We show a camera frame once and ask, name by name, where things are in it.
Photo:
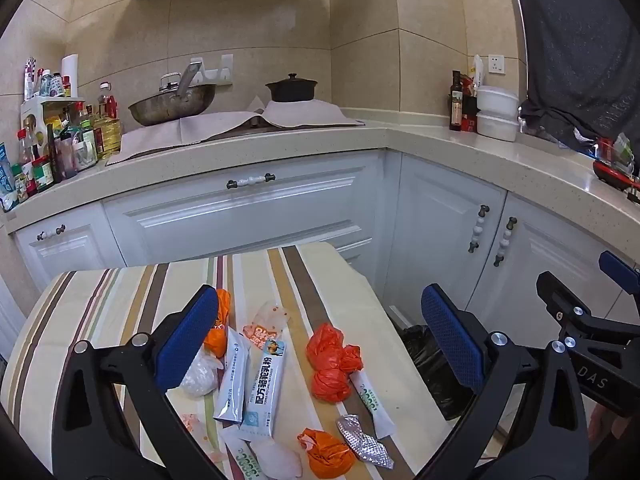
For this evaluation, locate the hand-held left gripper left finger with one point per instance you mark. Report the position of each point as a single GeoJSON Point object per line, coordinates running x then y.
{"type": "Point", "coordinates": [187, 340]}

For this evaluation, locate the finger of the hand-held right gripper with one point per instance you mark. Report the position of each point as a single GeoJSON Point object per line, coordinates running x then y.
{"type": "Point", "coordinates": [550, 297]}
{"type": "Point", "coordinates": [620, 270]}

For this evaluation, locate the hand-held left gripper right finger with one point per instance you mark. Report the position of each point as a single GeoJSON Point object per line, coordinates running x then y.
{"type": "Point", "coordinates": [450, 340]}

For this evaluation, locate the bin with black bag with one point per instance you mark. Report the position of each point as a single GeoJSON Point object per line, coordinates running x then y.
{"type": "Point", "coordinates": [430, 365]}

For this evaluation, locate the clear plastic bag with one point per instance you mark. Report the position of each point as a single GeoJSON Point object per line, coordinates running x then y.
{"type": "Point", "coordinates": [200, 377]}

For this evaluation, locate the white and blue tube packet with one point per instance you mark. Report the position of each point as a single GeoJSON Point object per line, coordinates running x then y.
{"type": "Point", "coordinates": [232, 380]}

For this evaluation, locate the white packet with blue print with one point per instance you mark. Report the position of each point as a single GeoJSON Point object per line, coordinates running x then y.
{"type": "Point", "coordinates": [262, 390]}

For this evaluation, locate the white stick sachet green print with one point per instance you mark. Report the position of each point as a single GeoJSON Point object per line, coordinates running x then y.
{"type": "Point", "coordinates": [372, 402]}
{"type": "Point", "coordinates": [242, 460]}

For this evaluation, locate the red-orange plastic bag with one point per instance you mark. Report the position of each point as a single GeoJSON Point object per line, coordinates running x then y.
{"type": "Point", "coordinates": [327, 360]}

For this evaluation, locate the silver foil wrapper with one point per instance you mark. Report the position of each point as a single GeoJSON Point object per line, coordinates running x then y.
{"type": "Point", "coordinates": [362, 442]}

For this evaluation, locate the plain white wrapper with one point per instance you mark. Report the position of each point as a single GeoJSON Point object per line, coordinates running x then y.
{"type": "Point", "coordinates": [277, 460]}

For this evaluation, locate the small orange bag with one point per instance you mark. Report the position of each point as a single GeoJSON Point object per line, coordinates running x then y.
{"type": "Point", "coordinates": [327, 455]}

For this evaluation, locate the person's right hand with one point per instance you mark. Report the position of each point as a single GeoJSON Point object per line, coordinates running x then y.
{"type": "Point", "coordinates": [607, 430]}

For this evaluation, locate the orange plastic bag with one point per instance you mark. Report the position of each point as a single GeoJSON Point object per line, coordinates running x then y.
{"type": "Point", "coordinates": [224, 310]}

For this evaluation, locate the white cabinet door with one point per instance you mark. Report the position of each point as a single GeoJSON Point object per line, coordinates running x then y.
{"type": "Point", "coordinates": [435, 230]}
{"type": "Point", "coordinates": [70, 260]}
{"type": "Point", "coordinates": [555, 245]}

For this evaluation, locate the striped tablecloth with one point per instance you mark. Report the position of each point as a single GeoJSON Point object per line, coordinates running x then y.
{"type": "Point", "coordinates": [125, 305]}

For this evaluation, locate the clear wrapper with orange print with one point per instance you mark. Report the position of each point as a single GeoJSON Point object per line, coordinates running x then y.
{"type": "Point", "coordinates": [262, 332]}

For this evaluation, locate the red basket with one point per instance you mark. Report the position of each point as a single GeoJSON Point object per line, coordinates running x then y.
{"type": "Point", "coordinates": [612, 172]}

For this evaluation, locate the white drawer front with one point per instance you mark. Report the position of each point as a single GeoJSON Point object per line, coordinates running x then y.
{"type": "Point", "coordinates": [225, 220]}

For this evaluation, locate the red and black box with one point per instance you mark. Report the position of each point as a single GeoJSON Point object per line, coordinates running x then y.
{"type": "Point", "coordinates": [470, 117]}

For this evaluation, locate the beige stove cover cloth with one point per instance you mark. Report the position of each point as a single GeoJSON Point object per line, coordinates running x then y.
{"type": "Point", "coordinates": [210, 127]}

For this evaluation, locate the dark glass oil bottle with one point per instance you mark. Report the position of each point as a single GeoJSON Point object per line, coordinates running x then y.
{"type": "Point", "coordinates": [455, 105]}

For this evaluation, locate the yellow cooking oil bottle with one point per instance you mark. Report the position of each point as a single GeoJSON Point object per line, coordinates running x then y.
{"type": "Point", "coordinates": [110, 130]}

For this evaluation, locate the dark grey cloth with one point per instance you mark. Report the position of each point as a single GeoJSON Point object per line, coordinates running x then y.
{"type": "Point", "coordinates": [575, 50]}

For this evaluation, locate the row of condiment bottles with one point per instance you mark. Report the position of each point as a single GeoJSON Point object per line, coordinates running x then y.
{"type": "Point", "coordinates": [60, 155]}

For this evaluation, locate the metal wok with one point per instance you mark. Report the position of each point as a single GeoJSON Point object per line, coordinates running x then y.
{"type": "Point", "coordinates": [170, 107]}

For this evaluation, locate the white upright packet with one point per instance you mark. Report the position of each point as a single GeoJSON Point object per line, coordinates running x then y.
{"type": "Point", "coordinates": [478, 70]}

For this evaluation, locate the blue snack bag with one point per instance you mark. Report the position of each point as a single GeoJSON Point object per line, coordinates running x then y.
{"type": "Point", "coordinates": [6, 175]}

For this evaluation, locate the black casserole pot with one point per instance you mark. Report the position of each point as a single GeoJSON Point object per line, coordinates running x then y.
{"type": "Point", "coordinates": [292, 91]}

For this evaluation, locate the white spice rack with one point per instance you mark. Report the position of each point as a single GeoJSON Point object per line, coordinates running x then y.
{"type": "Point", "coordinates": [35, 110]}

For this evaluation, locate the paper towel roll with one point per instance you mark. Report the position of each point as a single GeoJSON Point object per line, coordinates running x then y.
{"type": "Point", "coordinates": [70, 75]}

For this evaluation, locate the cluster of small seasoning jars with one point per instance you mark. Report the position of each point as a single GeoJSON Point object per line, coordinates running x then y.
{"type": "Point", "coordinates": [47, 82]}

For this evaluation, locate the white wall socket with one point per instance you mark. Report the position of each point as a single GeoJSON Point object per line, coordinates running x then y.
{"type": "Point", "coordinates": [496, 63]}
{"type": "Point", "coordinates": [226, 67]}

